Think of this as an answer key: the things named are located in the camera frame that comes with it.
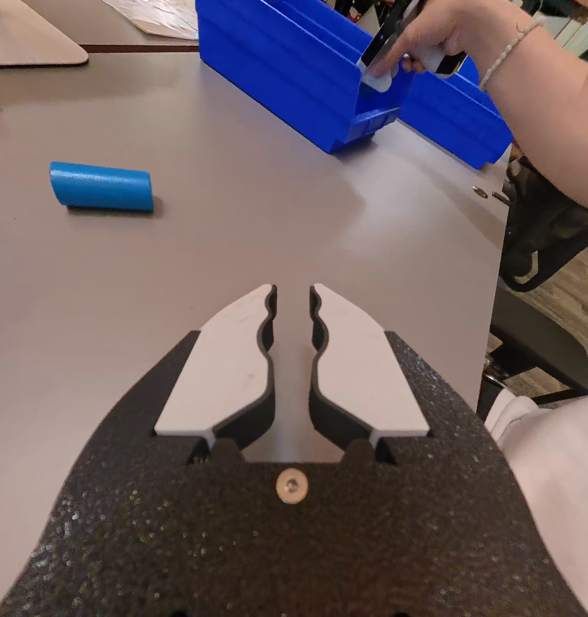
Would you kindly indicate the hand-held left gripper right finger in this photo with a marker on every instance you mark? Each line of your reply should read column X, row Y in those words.
column 366, row 381

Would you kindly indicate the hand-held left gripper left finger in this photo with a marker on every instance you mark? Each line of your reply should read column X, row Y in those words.
column 226, row 376

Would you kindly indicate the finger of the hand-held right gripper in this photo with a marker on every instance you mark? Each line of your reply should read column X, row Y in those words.
column 385, row 43

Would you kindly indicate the tagged blue plastic bin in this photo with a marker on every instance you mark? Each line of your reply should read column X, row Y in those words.
column 284, row 62

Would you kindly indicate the blue cylinder block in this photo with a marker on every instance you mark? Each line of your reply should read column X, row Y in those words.
column 101, row 188

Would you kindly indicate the person's right forearm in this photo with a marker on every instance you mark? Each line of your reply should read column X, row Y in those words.
column 559, row 120

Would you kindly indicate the person's right hand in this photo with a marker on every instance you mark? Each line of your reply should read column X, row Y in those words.
column 458, row 29

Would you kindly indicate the round metal table grommet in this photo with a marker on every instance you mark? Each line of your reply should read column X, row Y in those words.
column 480, row 192

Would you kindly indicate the black office chair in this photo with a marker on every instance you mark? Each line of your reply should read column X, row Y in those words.
column 540, row 337

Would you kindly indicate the person's white shirt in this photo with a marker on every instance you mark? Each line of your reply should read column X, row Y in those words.
column 559, row 482

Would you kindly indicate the laminated instruction card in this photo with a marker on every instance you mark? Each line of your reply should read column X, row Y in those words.
column 154, row 17

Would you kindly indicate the grey side desk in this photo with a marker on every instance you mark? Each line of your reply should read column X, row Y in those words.
column 111, row 41

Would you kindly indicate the white board stand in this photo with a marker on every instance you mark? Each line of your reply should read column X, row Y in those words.
column 29, row 33

